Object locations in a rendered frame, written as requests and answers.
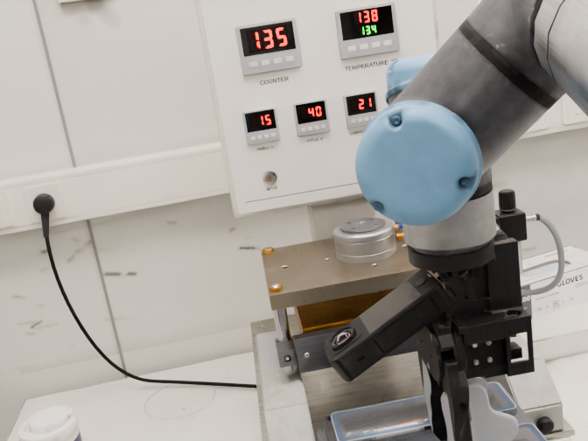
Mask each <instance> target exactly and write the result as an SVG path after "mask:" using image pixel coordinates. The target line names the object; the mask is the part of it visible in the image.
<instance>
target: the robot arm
mask: <svg viewBox="0 0 588 441"><path fill-rule="evenodd" d="M386 79H387V93H386V95H385V99H386V103H387V104H388V107H386V108H385V109H383V110H382V111H380V112H379V113H378V114H377V115H376V116H375V117H374V118H373V119H372V120H371V121H370V123H369V124H368V125H367V127H366V129H365V131H364V133H363V136H362V138H361V140H360V143H359V146H358V149H357V151H356V157H355V172H356V178H357V181H358V184H359V187H360V189H361V191H362V193H363V195H364V196H365V198H366V199H367V201H368V202H369V204H370V205H371V206H372V207H373V208H374V210H375V211H378V212H379V213H380V214H382V215H384V216H385V217H387V218H389V219H391V220H392V221H396V222H399V223H402V229H403V236H404V240H405V242H406V243H407V244H408V246H407V247H408V255H409V263H410V264H411V265H413V266H414V267H416V268H419V269H420V270H419V271H418V272H417V273H416V274H415V275H413V276H412V277H410V278H409V279H408V280H406V281H405V282H404V283H402V284H401V285H399V286H398V287H397V288H395V289H394V290H392V291H391V292H390V293H389V294H388V295H387V296H385V297H384V298H382V299H381V300H380V301H378V302H377V303H376V304H374V305H373V306H371V307H370V308H369V309H367V310H366V311H364V312H363V313H362V314H361V315H360V316H358V317H357V318H355V319H354V320H353V321H351V322H350V323H349V324H347V325H346V326H344V327H343V328H341V329H340V330H338V331H337V332H336V333H335V334H334V335H333V336H332V337H330V338H329V339H327V340H326V341H325V343H324V349H325V353H326V356H327V358H328V360H329V362H330V364H331V366H332V367H333V368H334V370H335V371H336V372H337V373H338V374H339V376H340V377H341V378H342V379H343V380H344V381H346V382H351V381H352V380H354V379H355V378H356V377H358V376H359V375H361V374H362V373H363V372H365V371H366V370H367V369H369V368H370V367H372V366H373V365H374V364H375V363H376V362H377V361H379V360H381V359H382V358H383V357H385V356H386V355H387V354H389V353H390V352H392V351H393V350H394V349H396V348H397V347H399V346H400V345H401V344H402V343H403V342H404V341H406V340H408V339H409V338H410V337H412V336H413V335H414V334H415V335H416V343H417V352H418V359H419V365H420V371H421V376H422V383H423V388H424V395H425V401H426V405H427V410H428V413H429V418H430V425H431V429H432V432H433V433H434V434H435V435H436V436H437V438H438V439H439V440H440V441H443V440H447V441H512V440H513V439H515V437H516V436H517V434H518V431H519V425H518V422H517V420H516V418H515V417H514V416H512V415H509V414H506V413H502V412H499V411H496V410H493V409H492V408H491V407H490V404H489V400H488V395H487V388H488V386H487V381H486V380H485V379H483V378H480V376H485V377H486V378H489V377H494V376H498V375H507V376H508V377H509V376H514V375H522V374H527V373H532V372H535V363H534V348H533V335H532V321H531V315H530V314H529V313H528V312H527V311H525V310H524V309H523V307H522V291H521V278H520V264H519V252H518V241H517V240H516V239H514V238H508V237H507V235H506V234H505V233H504V232H503V231H502V230H500V229H498V230H496V219H495V209H494V189H493V184H492V167H491V166H492V165H493V164H494V163H495V162H496V161H497V160H498V159H499V158H500V157H501V156H502V155H503V154H504V153H505V152H506V151H507V150H508V149H509V148H510V147H511V146H512V145H513V144H514V143H515V142H516V141H517V140H518V139H519V138H520V137H521V136H522V135H523V134H524V133H525V132H526V131H527V130H528V129H530V128H531V127H532V126H533V125H534V124H535V123H536V122H537V121H538V120H539V119H540V118H541V117H542V116H543V115H544V114H545V113H546V112H547V111H548V110H549V109H550V108H551V107H552V106H553V105H554V104H555V103H556V102H557V101H558V100H559V99H560V98H561V97H562V96H563V95H564V94H565V93H566V94H567V95H568V96H569V97H570V98H571V99H572V100H573V101H574V102H575V103H576V104H577V105H578V106H579V107H580V109H581V110H582V111H583V112H584V113H585V114H586V115H587V116H588V0H482V1H481V2H480V3H479V5H478V6H477V7H476V8H475V9H474V10H473V11H472V13H471V14H470V15H469V16H468V17H467V19H466V20H465V21H464V22H463V23H462V24H461V25H460V27H459V28H458V29H457V30H456V31H455V32H454V33H453V34H452V35H451V36H450V37H449V38H448V39H447V40H446V42H445V43H444V44H443V45H442V46H441V47H440V48H439V50H438V51H437V52H434V53H427V54H422V55H417V56H412V57H407V58H403V59H397V60H395V61H393V62H392V63H390V64H389V66H388V68H387V71H386ZM429 271H432V273H433V274H435V273H436V272H437V273H438V277H437V279H436V278H435V277H434V276H433V275H432V274H431V273H430V272H429ZM438 280H440V281H441V283H442V284H441V283H440V282H439V281H438ZM512 314H514V316H513V317H510V315H512ZM515 315H518V316H515ZM517 333H527V342H528V359H527V360H519V361H514V362H511V360H514V359H519V358H522V348H521V347H520V346H519V345H518V344H517V343H516V342H515V341H512V342H510V338H513V337H516V334H517Z"/></svg>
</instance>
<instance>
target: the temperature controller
mask: <svg viewBox="0 0 588 441"><path fill-rule="evenodd" d="M353 17H354V24H355V25H364V24H370V23H375V22H380V21H379V13H378V8H373V9H368V10H358V11H354V12H353Z"/></svg>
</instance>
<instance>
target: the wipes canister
mask: <svg viewBox="0 0 588 441"><path fill-rule="evenodd" d="M78 426H79V422H78V418H77V415H76V413H75V412H74V411H73V409H69V408H66V407H63V406H52V407H48V408H45V409H42V410H40V411H38V412H36V413H35V414H34V415H32V416H31V417H30V418H29V419H28V420H26V421H25V422H24V423H23V424H22V425H21V426H20V427H19V429H18V432H17V436H18V439H19V441H82V439H81V434H80V430H79V427H78Z"/></svg>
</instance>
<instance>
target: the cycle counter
mask: <svg viewBox="0 0 588 441"><path fill-rule="evenodd" d="M246 33H247V39H248V49H249V53H258V52H263V51H268V50H275V49H280V48H285V47H290V43H289V37H288V32H287V25H286V24H283V25H278V26H272V27H267V28H261V29H255V30H250V31H246Z"/></svg>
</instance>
